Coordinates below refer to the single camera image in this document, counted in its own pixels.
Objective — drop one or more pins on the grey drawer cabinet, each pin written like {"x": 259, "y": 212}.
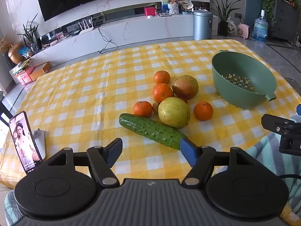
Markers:
{"x": 284, "y": 21}

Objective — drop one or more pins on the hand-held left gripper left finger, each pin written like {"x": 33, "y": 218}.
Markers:
{"x": 114, "y": 151}

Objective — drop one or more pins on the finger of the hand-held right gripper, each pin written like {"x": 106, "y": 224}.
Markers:
{"x": 278, "y": 124}
{"x": 299, "y": 109}

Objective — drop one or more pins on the potted orchid plant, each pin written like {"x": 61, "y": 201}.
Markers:
{"x": 30, "y": 34}

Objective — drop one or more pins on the white router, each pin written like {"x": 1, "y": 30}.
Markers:
{"x": 85, "y": 29}

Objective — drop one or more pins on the orange cardboard box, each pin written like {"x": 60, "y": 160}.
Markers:
{"x": 41, "y": 70}

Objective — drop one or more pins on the white woven basket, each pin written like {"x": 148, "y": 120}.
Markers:
{"x": 174, "y": 9}

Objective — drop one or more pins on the round glass side table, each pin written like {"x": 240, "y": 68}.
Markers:
{"x": 294, "y": 82}

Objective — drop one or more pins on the teal plaid fleece cloth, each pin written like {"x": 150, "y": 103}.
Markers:
{"x": 265, "y": 146}

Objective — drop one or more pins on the potted long leaf plant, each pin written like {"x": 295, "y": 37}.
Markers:
{"x": 223, "y": 16}

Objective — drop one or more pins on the blue water jug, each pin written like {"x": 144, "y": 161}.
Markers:
{"x": 259, "y": 29}

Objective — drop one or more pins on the pink boxes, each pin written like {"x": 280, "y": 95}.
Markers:
{"x": 24, "y": 76}

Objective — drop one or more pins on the white plastic bag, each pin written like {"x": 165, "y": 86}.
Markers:
{"x": 232, "y": 28}

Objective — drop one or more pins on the red box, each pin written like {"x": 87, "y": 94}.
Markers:
{"x": 149, "y": 11}

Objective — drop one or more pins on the mandarin orange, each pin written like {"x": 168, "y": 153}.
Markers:
{"x": 203, "y": 110}
{"x": 162, "y": 92}
{"x": 162, "y": 77}
{"x": 142, "y": 108}

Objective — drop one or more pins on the red green mango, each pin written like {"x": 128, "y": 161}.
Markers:
{"x": 185, "y": 86}

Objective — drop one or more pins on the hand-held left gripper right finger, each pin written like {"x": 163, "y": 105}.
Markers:
{"x": 189, "y": 151}

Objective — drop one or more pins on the yellow white checked tablecloth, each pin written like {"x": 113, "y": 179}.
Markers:
{"x": 82, "y": 94}

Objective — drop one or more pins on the white marble tv cabinet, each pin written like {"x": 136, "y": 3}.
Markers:
{"x": 145, "y": 29}

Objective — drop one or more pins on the pink pig heater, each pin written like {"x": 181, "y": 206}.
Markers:
{"x": 243, "y": 31}

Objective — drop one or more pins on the green cucumber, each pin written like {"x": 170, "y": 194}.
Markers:
{"x": 150, "y": 130}

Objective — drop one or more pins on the green colander bowl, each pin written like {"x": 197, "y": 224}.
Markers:
{"x": 232, "y": 94}

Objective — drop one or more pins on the gold round vase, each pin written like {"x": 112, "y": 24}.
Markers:
{"x": 15, "y": 54}

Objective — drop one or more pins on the smartphone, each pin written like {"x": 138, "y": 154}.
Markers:
{"x": 24, "y": 141}

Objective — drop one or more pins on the white phone stand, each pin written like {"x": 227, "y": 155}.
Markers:
{"x": 40, "y": 143}

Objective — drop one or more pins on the decorated fan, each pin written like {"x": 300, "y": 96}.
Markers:
{"x": 185, "y": 2}

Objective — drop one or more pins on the yellow green pear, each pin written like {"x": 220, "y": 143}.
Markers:
{"x": 174, "y": 112}

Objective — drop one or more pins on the small red tomato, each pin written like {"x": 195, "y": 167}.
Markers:
{"x": 184, "y": 99}

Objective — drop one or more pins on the silver pedal trash can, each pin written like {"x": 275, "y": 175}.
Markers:
{"x": 202, "y": 26}

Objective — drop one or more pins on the framed picture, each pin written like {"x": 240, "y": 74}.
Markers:
{"x": 164, "y": 3}

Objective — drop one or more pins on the brown longan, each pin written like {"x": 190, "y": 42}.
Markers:
{"x": 156, "y": 107}

